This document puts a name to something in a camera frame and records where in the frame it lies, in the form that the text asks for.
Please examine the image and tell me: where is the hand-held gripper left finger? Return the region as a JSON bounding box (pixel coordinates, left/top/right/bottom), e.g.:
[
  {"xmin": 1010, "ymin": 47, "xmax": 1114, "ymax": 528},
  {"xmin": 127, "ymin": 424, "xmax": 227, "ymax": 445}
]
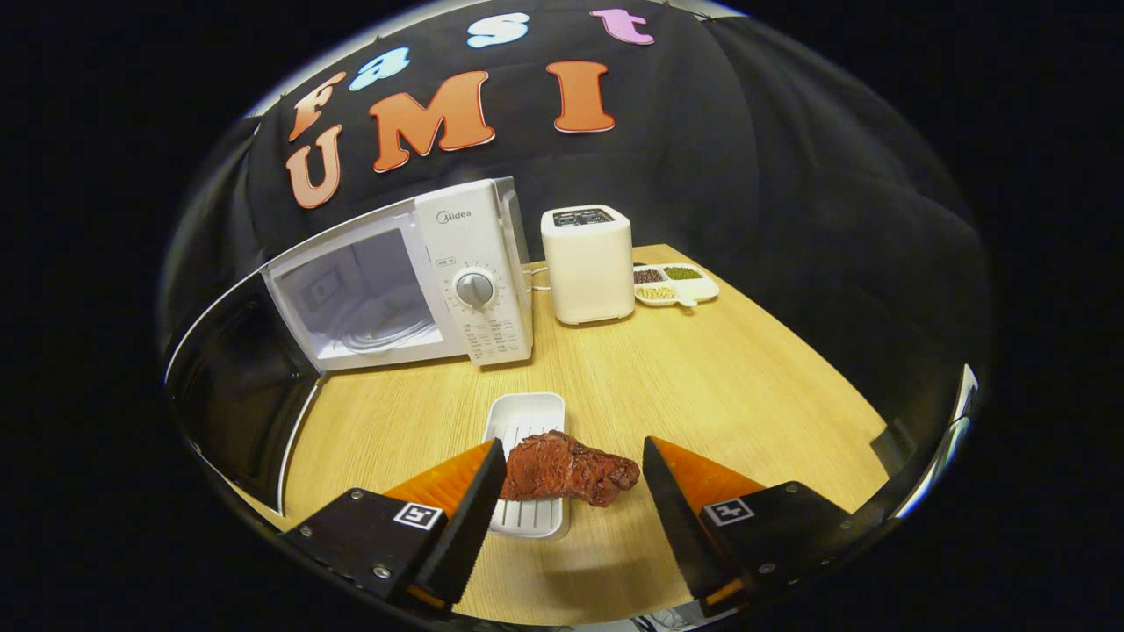
[{"xmin": 281, "ymin": 439, "xmax": 508, "ymax": 615}]

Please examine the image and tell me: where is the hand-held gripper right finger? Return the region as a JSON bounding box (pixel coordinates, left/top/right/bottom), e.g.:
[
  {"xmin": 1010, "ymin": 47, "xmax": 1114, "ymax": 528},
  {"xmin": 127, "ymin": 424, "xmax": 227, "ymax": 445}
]
[{"xmin": 642, "ymin": 436, "xmax": 882, "ymax": 618}]

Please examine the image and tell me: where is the brown cooked meat piece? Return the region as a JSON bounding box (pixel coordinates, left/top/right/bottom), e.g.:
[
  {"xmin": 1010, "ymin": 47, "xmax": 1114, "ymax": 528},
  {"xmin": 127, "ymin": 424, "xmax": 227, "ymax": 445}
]
[{"xmin": 499, "ymin": 430, "xmax": 641, "ymax": 508}]

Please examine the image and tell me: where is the white microwave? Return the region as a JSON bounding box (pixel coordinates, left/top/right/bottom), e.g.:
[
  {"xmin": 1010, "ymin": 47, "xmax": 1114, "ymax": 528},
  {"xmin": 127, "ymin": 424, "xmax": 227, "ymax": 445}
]
[{"xmin": 165, "ymin": 177, "xmax": 535, "ymax": 517}]

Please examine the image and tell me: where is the white rectangular plastic tray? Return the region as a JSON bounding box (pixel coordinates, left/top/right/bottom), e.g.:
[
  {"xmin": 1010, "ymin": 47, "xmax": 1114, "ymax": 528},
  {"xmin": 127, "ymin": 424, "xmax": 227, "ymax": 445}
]
[{"xmin": 483, "ymin": 391, "xmax": 570, "ymax": 540}]

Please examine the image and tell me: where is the white divided dish of beans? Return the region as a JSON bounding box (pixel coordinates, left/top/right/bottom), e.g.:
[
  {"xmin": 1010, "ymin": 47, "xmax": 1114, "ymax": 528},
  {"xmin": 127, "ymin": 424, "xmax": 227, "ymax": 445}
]
[{"xmin": 632, "ymin": 262, "xmax": 721, "ymax": 309}]

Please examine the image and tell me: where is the white toaster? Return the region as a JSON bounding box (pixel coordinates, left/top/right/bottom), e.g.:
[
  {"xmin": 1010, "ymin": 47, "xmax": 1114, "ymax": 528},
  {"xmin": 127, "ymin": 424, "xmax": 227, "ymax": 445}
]
[{"xmin": 540, "ymin": 205, "xmax": 636, "ymax": 326}]

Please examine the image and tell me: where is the black backdrop cloth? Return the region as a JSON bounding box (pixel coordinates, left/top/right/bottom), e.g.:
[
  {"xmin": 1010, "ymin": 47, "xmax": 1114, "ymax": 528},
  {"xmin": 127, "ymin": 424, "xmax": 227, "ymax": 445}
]
[{"xmin": 158, "ymin": 0, "xmax": 993, "ymax": 413}]

